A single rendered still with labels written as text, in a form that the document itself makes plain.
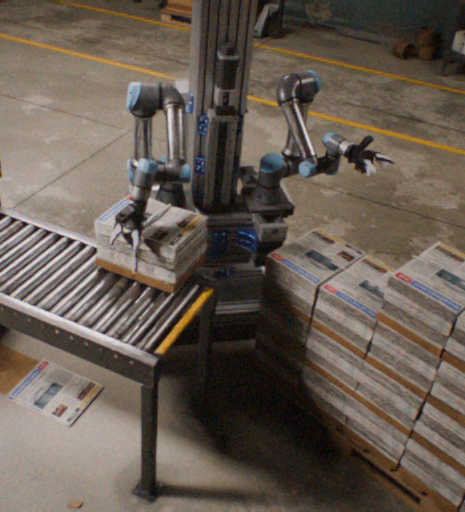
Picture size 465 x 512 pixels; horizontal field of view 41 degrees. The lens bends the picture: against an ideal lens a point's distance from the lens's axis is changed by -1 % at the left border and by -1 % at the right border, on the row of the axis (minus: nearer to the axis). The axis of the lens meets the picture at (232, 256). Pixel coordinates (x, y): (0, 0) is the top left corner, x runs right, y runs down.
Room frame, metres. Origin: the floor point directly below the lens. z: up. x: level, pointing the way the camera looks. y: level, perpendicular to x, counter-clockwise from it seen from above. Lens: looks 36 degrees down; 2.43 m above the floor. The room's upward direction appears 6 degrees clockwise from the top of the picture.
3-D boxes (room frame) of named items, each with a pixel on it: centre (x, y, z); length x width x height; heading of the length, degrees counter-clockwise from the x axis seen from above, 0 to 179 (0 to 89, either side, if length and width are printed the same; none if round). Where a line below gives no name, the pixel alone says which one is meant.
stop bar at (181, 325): (1.79, 0.15, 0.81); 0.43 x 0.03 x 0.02; 159
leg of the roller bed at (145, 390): (1.58, 0.25, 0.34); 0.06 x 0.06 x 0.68; 69
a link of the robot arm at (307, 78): (2.86, -0.25, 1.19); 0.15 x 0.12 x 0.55; 131
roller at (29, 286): (2.04, 0.77, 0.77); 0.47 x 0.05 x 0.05; 159
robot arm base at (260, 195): (2.77, -0.15, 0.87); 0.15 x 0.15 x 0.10
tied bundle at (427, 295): (1.94, -0.83, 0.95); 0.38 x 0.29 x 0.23; 139
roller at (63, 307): (1.97, 0.59, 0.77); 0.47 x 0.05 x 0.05; 159
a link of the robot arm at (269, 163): (2.78, -0.15, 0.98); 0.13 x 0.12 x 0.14; 131
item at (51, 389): (2.06, 0.80, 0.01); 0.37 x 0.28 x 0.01; 69
